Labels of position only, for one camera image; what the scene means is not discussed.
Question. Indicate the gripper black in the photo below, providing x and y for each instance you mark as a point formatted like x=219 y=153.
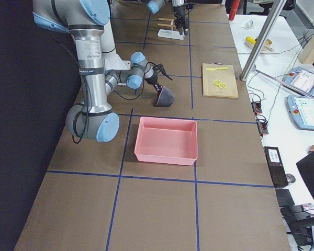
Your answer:
x=152 y=78
x=178 y=11

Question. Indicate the grey and pink cloth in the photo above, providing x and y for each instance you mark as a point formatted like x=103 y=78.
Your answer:
x=165 y=97

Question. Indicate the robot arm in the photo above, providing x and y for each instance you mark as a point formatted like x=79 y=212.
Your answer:
x=100 y=67
x=180 y=10

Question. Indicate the white rack tray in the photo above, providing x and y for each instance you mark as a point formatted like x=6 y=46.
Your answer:
x=170 y=34

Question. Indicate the pink plastic bin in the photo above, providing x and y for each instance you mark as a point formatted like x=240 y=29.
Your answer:
x=167 y=141

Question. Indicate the red fire extinguisher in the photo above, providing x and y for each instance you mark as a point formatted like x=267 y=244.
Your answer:
x=233 y=9

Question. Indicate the rear lemon slice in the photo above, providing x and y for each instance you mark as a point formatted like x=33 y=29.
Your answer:
x=217 y=82

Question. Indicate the lemon slice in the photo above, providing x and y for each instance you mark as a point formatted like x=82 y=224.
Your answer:
x=222 y=85
x=217 y=82

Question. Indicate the bamboo cutting board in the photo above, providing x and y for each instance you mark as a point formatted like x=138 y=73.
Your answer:
x=226 y=76

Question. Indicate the yellow plastic knife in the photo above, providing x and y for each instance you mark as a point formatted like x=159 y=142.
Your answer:
x=217 y=69

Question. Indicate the front lemon slice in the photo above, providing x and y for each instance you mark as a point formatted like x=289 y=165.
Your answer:
x=222 y=85

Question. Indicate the white bottle on paper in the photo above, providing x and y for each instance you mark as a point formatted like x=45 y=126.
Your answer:
x=250 y=24

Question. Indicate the far power strip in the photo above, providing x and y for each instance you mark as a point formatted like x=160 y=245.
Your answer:
x=256 y=107

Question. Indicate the power strip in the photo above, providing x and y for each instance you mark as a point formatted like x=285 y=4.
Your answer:
x=256 y=107
x=262 y=125

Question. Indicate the near power strip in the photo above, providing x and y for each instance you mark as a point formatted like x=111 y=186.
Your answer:
x=262 y=125

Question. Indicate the far teach pendant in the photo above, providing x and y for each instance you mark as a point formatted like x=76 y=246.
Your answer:
x=300 y=78

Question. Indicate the teach pendant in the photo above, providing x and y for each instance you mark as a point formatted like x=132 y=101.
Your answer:
x=301 y=110
x=300 y=78

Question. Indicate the black box with label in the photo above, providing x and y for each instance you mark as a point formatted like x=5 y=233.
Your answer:
x=275 y=167

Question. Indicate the near teach pendant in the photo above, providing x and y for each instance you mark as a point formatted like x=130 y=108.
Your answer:
x=301 y=110

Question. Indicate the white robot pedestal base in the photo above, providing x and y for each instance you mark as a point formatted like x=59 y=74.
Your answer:
x=116 y=64

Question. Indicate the aluminium frame post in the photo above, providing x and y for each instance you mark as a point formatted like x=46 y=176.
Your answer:
x=263 y=35

